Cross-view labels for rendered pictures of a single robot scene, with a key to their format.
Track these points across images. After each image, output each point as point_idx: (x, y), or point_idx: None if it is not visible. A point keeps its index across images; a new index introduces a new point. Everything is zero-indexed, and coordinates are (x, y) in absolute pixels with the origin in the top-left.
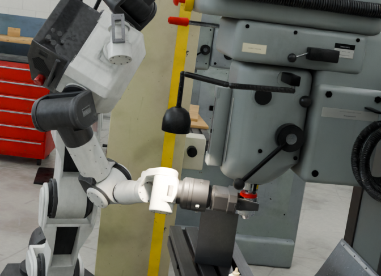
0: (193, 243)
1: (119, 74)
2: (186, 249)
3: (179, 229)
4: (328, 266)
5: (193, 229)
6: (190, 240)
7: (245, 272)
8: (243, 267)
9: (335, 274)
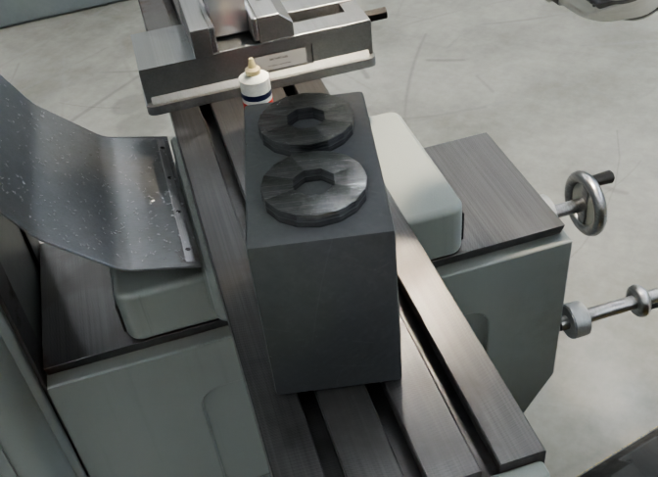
0: (403, 335)
1: None
2: (414, 294)
3: (493, 431)
4: (0, 196)
5: (443, 458)
6: (424, 361)
7: (227, 242)
8: (232, 261)
9: (1, 168)
